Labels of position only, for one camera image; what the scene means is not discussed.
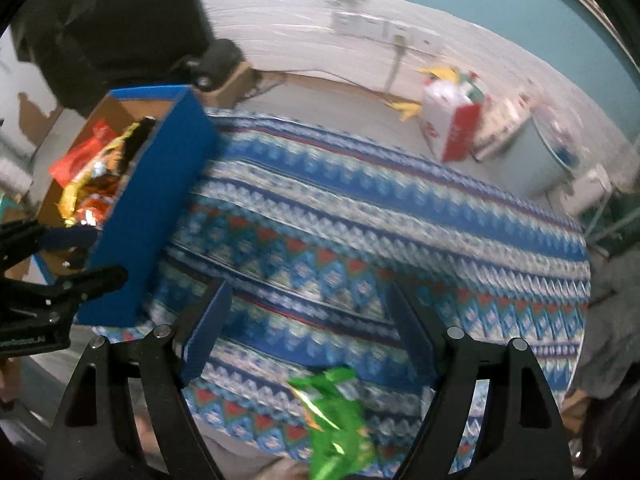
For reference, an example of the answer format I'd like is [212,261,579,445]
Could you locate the person's grey clothing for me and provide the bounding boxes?
[570,255,640,402]

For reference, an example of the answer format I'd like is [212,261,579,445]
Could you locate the yellow bananas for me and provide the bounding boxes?
[385,100,424,122]

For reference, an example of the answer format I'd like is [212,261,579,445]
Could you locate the black cylinder device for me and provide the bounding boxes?
[192,40,246,93]

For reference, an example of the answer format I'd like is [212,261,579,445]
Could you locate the blue patterned tablecloth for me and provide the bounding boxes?
[92,110,593,478]

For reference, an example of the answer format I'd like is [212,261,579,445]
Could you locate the green snack bag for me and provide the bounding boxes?
[287,366,377,480]

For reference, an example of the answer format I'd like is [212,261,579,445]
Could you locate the red and white carton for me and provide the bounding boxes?
[420,72,487,164]

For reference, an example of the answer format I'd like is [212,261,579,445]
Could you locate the yellow toy in carton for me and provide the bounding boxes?
[417,65,478,86]

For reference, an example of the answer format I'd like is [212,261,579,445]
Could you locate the yellow snack bag dark top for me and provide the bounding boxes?
[57,116,157,226]

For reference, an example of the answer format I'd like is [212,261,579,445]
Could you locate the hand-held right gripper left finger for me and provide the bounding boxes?
[42,279,234,480]

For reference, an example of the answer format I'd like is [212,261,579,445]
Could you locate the grey round table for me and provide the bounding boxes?
[500,115,577,199]

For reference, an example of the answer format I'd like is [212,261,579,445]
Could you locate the white wall socket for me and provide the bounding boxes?
[387,22,416,51]
[415,30,444,55]
[360,15,388,41]
[332,10,361,36]

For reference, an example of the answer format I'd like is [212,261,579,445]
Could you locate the white chair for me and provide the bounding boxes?
[560,164,614,217]

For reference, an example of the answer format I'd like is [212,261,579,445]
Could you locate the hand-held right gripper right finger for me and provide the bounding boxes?
[387,279,576,480]

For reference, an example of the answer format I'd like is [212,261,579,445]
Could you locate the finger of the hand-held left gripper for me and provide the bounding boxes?
[0,266,129,317]
[0,219,101,272]

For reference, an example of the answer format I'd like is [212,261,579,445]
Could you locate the red snack bag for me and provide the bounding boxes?
[48,120,119,187]

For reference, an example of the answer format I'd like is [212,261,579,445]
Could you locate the white plug cable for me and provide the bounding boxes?
[384,42,407,100]

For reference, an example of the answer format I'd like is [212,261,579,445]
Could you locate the orange snack bag white print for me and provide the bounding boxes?
[75,192,119,227]

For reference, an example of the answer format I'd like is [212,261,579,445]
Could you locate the cardboard box with blue sides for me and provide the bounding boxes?
[30,85,223,328]

